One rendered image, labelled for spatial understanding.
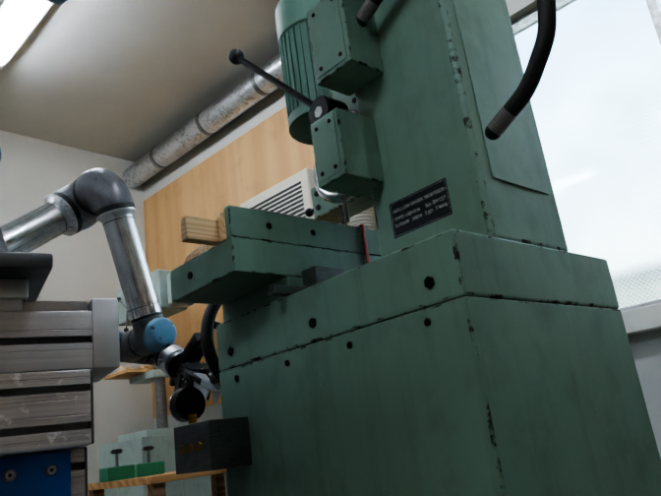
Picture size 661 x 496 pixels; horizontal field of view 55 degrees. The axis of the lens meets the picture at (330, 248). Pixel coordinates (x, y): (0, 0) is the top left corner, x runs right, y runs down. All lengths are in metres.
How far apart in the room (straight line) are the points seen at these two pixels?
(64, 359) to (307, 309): 0.37
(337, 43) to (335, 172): 0.23
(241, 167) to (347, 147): 2.86
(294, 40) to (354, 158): 0.44
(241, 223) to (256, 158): 2.72
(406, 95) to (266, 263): 0.36
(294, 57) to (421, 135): 0.45
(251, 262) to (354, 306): 0.21
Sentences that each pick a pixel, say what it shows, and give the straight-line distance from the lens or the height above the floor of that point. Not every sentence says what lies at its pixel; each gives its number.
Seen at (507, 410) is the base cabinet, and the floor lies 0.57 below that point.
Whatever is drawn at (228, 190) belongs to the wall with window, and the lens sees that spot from 3.94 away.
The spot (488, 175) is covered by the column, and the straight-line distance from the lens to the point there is 0.97.
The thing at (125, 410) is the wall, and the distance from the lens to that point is 4.37.
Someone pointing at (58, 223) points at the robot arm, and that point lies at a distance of 1.68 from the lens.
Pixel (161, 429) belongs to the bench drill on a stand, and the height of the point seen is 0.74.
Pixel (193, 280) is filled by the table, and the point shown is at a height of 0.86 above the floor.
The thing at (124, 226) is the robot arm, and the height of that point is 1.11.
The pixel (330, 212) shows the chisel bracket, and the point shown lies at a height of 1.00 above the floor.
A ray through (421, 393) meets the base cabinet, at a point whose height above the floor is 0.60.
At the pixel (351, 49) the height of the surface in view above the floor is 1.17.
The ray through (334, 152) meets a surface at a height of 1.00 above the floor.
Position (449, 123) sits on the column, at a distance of 1.01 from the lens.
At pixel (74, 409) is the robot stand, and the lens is 0.84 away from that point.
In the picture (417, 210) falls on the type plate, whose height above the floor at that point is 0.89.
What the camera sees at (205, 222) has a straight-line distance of 1.07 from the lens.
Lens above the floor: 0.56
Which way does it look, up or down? 17 degrees up
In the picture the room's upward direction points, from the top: 8 degrees counter-clockwise
